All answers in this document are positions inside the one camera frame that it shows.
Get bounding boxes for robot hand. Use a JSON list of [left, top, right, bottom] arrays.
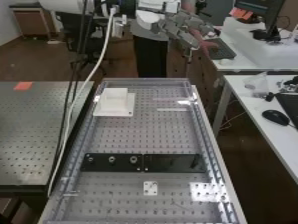
[[133, 0, 221, 51]]

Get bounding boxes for pale thin chopstick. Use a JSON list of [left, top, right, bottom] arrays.
[[156, 107, 190, 112]]

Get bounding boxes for person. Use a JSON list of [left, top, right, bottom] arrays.
[[131, 0, 221, 79]]

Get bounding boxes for black keyboard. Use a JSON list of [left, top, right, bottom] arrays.
[[274, 92, 298, 129], [201, 37, 238, 61]]

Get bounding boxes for orange sticky note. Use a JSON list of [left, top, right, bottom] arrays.
[[229, 7, 254, 20]]

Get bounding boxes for black computer monitor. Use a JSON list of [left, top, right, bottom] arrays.
[[233, 0, 288, 41]]

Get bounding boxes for white desk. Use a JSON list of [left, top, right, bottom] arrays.
[[212, 16, 298, 73], [212, 73, 298, 186]]

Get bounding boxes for clear plastic bag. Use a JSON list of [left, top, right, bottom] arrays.
[[242, 71, 272, 98]]

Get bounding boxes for small white box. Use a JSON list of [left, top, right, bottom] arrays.
[[92, 87, 137, 118]]

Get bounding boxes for black clamp parts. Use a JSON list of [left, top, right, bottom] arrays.
[[277, 75, 298, 93]]

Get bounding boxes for clear box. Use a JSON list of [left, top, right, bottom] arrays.
[[37, 77, 249, 224]]

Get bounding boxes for brown wooden cabinet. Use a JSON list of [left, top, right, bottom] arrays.
[[9, 3, 52, 39]]

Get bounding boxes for black computer mouse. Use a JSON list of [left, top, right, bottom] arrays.
[[261, 109, 291, 127]]

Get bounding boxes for red tape patch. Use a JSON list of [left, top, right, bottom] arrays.
[[12, 81, 35, 92]]

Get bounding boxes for black plate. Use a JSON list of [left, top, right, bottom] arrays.
[[80, 152, 208, 174]]

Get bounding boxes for small white square plate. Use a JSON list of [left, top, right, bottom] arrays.
[[142, 180, 160, 196]]

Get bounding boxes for white cable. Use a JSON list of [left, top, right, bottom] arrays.
[[45, 6, 119, 198]]

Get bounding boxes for black cable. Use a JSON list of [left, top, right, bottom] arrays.
[[55, 0, 91, 158]]

